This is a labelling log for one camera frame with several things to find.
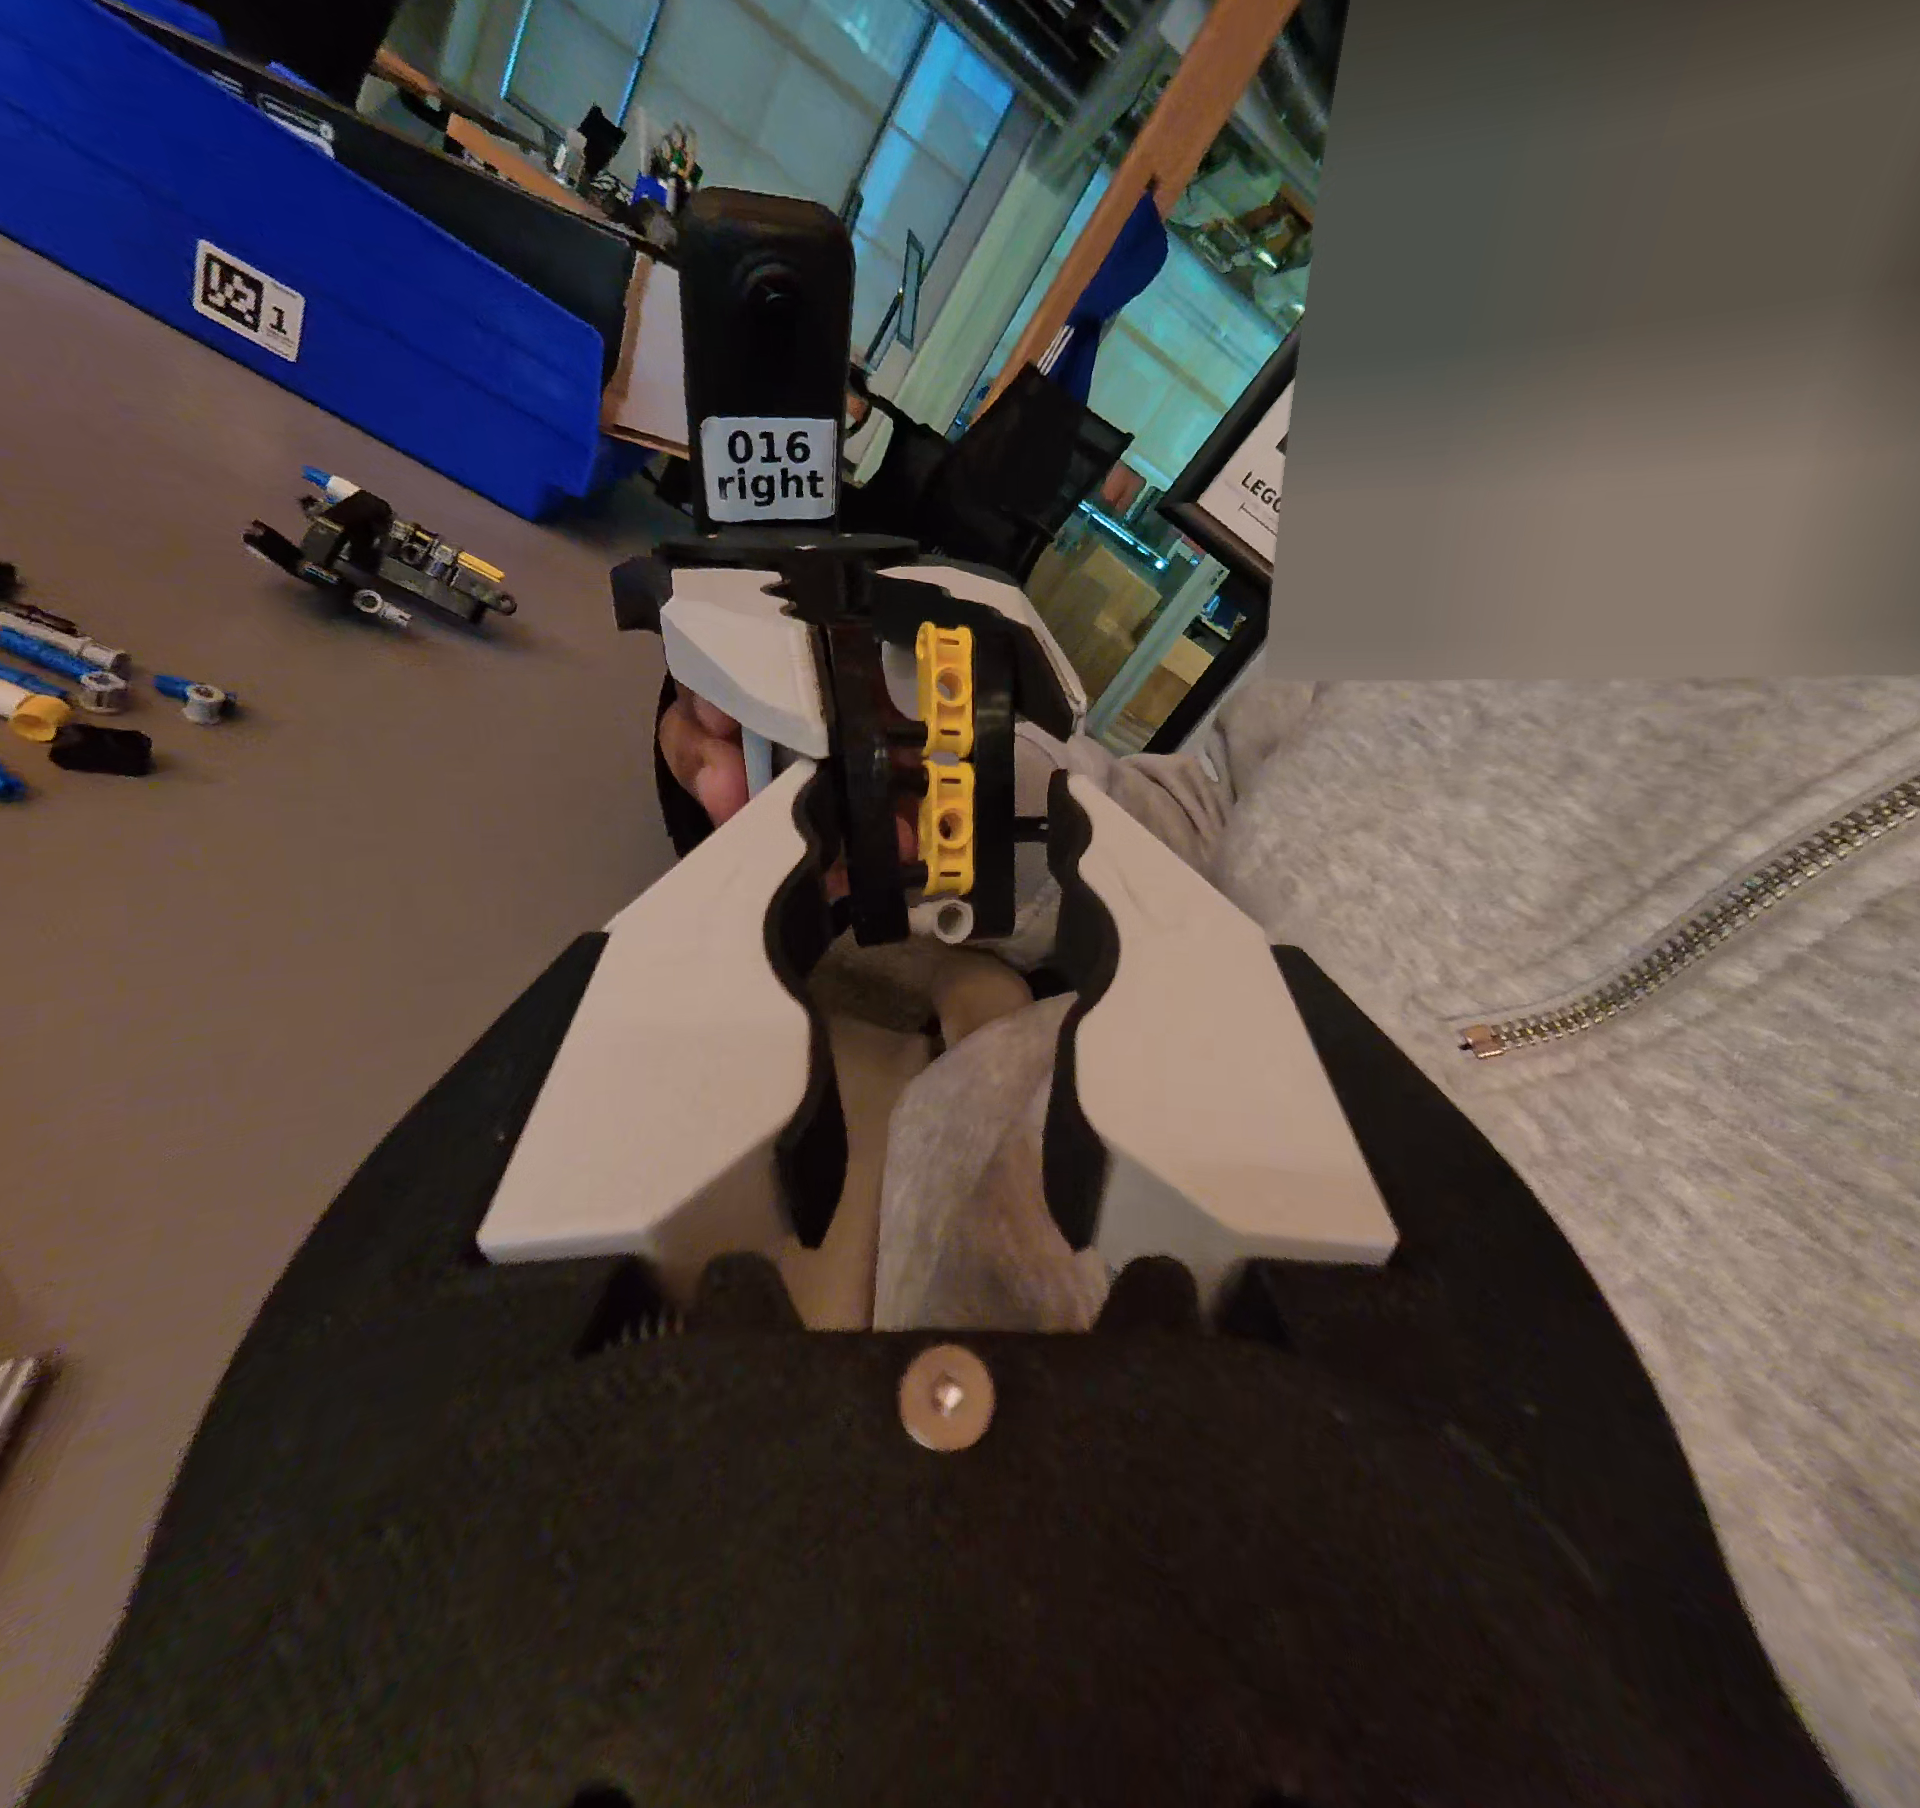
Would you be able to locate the person's right hand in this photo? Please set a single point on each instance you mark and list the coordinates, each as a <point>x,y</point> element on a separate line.
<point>712,774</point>

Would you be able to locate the blue plastic crate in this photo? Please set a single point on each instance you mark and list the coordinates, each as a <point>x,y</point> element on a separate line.
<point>120,159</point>

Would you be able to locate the black yellow lego assembly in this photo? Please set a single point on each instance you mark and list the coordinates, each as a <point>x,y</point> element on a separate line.
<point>945,819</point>

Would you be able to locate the blue jacket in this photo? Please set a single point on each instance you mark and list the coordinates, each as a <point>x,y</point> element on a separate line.
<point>1119,294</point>

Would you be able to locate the wooden beam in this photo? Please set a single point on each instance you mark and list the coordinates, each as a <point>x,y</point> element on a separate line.
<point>1199,99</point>

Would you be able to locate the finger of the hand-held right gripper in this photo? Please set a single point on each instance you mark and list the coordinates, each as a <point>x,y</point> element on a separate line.
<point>1036,652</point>
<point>741,652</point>

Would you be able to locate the beige trousers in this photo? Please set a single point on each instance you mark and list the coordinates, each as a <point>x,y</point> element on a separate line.
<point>848,1164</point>

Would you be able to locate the white fiducial marker tag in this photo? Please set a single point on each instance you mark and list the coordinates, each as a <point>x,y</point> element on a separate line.
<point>249,301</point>

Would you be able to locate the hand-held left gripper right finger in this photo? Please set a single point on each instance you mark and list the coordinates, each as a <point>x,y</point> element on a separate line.
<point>1230,1088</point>

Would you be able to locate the scattered small lego pins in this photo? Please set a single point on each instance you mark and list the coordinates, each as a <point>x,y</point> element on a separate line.
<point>98,751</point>

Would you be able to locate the white framed sign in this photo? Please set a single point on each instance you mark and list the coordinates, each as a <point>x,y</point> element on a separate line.
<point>1252,474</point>

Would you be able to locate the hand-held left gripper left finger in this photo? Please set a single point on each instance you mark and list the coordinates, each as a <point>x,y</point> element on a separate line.
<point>645,1088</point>

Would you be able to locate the grey zip hoodie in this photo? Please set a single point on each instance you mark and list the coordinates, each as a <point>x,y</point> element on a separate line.
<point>1575,1013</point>

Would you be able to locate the black office chair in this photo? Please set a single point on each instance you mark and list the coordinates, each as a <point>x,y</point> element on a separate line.
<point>1036,458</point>

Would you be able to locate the black lego chassis assembly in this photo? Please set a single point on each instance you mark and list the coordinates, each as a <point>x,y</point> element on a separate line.
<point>383,557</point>

